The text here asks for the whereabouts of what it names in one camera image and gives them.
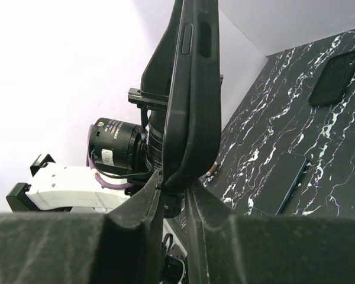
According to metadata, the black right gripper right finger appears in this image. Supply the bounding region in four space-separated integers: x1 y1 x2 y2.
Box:
186 182 355 283

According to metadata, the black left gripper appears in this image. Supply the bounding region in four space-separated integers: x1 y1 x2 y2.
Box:
128 29 178 118

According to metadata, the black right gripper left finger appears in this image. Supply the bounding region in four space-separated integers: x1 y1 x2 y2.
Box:
0 171 163 283

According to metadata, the blue smartphone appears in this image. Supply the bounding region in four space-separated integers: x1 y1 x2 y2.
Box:
253 153 308 215

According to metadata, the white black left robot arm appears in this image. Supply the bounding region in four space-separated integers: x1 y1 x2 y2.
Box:
86 29 178 196

